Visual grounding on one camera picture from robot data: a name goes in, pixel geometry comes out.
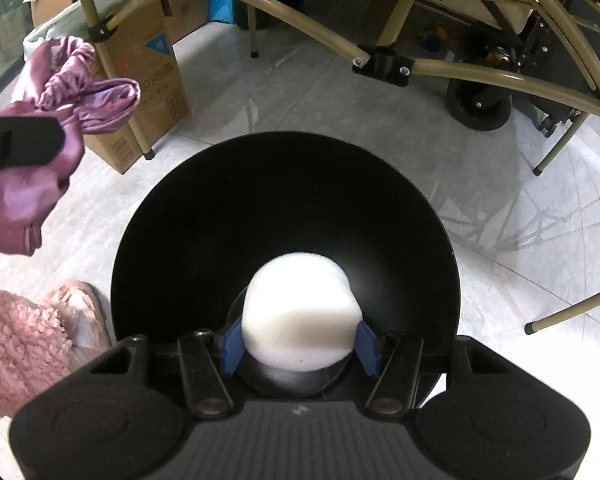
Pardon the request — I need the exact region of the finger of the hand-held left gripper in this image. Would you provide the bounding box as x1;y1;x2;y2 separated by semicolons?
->
0;116;65;170

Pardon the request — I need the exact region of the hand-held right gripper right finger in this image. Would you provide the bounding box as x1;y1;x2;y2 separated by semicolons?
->
355;320;513;416

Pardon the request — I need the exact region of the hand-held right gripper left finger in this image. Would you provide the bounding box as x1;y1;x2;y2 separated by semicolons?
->
87;320;246;418

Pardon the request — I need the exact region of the purple satin cloth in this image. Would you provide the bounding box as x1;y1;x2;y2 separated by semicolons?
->
0;36;142;256

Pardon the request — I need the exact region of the white foam sponge block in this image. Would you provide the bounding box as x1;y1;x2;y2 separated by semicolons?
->
241;252;365;372

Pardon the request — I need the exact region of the round black bin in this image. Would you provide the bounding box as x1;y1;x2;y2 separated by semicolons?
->
110;132;462;411

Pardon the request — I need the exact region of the cardboard box with plastic liner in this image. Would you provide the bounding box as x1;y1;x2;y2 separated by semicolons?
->
30;0;192;176

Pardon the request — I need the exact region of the pink slipper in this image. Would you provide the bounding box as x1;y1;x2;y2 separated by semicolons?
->
40;280;112;361

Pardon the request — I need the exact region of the black wheeled cart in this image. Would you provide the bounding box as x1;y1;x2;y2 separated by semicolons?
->
300;0;581;133

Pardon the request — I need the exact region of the tan folding table frame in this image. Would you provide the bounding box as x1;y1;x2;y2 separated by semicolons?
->
75;0;600;336

